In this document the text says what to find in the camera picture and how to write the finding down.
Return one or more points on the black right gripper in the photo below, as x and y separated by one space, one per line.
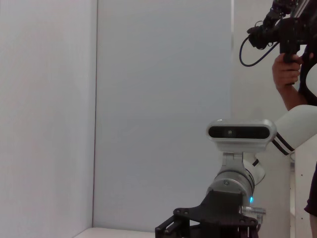
223 210

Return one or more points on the black handheld camera rig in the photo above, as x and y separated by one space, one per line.
292 29

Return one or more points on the bare operator forearm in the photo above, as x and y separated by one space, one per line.
292 98

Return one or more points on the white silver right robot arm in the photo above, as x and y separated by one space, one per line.
297 129

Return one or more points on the bare operator hand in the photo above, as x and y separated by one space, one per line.
282 73

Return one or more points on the operator dark clothed body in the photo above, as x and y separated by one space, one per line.
312 58

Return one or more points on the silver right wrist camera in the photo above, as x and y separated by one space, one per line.
237 143

